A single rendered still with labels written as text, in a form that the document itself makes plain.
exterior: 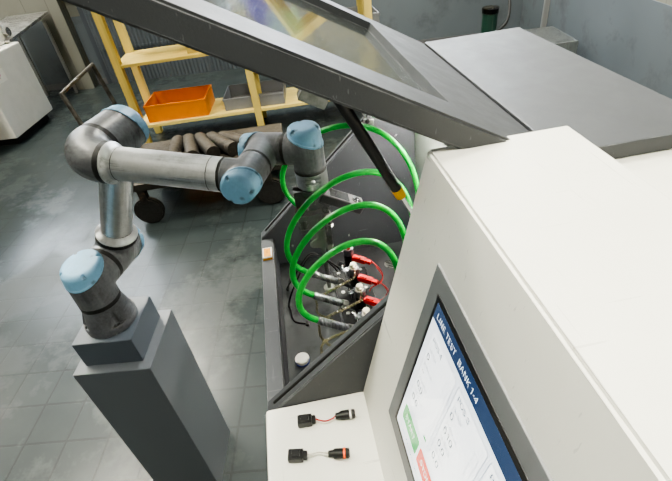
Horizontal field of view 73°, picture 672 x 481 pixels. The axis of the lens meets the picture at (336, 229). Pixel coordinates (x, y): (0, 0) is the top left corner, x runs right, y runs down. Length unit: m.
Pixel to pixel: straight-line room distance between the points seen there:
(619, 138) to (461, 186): 0.35
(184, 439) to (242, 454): 0.42
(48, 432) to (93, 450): 0.28
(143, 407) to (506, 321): 1.37
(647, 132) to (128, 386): 1.47
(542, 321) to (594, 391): 0.07
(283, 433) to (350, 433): 0.14
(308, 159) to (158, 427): 1.13
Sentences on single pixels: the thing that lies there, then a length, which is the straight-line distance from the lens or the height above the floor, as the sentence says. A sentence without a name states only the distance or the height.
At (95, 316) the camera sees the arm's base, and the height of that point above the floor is 0.98.
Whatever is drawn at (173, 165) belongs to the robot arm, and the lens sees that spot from 1.00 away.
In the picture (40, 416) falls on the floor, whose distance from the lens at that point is 2.76.
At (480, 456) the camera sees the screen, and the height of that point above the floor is 1.36.
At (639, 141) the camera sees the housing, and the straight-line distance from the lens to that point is 0.88.
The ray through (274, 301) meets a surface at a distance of 1.32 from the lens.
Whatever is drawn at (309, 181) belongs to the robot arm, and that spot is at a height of 1.34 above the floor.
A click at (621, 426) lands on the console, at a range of 0.40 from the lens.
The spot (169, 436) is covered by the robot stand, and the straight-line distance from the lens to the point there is 1.82.
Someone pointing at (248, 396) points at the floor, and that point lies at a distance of 2.32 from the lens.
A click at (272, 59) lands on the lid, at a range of 0.58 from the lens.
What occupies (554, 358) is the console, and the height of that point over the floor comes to 1.53.
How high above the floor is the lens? 1.87
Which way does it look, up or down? 37 degrees down
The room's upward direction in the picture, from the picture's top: 8 degrees counter-clockwise
